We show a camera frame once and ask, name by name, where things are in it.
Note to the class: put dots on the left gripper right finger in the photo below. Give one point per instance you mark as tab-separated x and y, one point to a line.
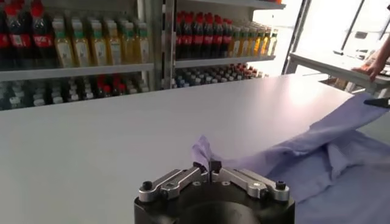
250	182

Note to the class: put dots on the person bare forearm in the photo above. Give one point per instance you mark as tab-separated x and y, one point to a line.
385	51

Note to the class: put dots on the yellow juice bottle green label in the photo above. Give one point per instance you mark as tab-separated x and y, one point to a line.
251	45
64	51
273	44
81	50
258	45
99	50
128	48
243	45
142	47
265	45
235	45
113	48

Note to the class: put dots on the white side table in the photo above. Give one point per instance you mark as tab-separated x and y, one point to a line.
335	67

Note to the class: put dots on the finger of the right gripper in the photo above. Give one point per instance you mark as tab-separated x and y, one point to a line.
381	102

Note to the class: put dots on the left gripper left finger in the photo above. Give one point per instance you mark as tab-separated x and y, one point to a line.
179	182

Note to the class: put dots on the person bare hand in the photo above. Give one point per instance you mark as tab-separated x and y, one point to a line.
371	68

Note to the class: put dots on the grey metal shelf rack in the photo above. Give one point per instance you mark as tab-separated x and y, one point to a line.
76	71
219	61

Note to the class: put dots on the purple t-shirt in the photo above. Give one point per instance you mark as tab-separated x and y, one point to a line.
320	170

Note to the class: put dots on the dark window frame post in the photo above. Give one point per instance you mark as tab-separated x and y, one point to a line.
297	33

